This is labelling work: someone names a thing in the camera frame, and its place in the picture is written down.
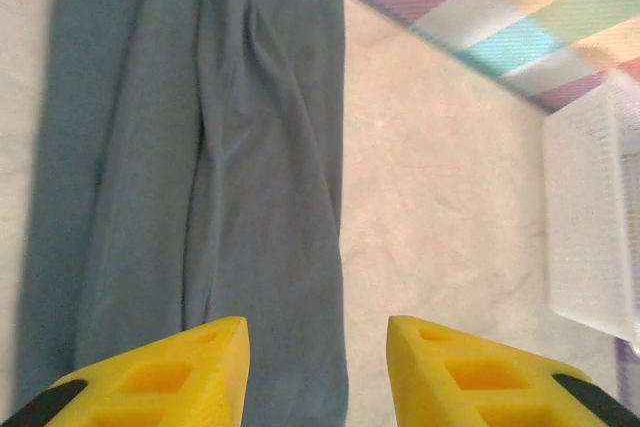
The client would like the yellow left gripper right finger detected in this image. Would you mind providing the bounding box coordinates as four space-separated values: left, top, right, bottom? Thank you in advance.
388 315 634 427

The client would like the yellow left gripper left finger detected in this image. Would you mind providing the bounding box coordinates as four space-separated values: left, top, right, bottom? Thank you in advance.
12 315 251 427

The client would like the grey t-shirt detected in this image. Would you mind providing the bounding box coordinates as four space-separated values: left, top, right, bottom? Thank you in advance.
14 0 350 427

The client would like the white plastic mesh basket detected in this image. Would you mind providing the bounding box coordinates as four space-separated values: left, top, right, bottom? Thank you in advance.
542 71 640 343

